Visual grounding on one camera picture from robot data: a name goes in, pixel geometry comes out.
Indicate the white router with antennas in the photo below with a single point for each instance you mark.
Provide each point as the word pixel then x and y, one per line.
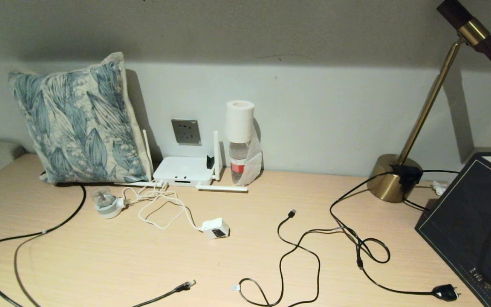
pixel 181 168

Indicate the black plastic cable connector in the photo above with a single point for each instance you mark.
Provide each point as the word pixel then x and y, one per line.
pixel 407 174

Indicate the clear bottle with red label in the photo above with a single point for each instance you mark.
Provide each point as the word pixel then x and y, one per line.
pixel 238 166

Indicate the water bottle with paper cup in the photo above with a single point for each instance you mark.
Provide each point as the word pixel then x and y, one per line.
pixel 239 121

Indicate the small black clip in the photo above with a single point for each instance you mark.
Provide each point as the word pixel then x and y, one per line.
pixel 210 163

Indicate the brass desk lamp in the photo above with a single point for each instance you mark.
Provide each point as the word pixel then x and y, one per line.
pixel 388 183

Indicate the small white night light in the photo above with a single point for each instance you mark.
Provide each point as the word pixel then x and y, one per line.
pixel 109 209

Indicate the blue leaf print pillow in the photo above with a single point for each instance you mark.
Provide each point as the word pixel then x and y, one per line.
pixel 75 123

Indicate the black paper gift bag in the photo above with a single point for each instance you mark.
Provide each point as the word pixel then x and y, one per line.
pixel 463 221

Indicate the grey wall socket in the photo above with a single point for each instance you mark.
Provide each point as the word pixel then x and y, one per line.
pixel 186 132

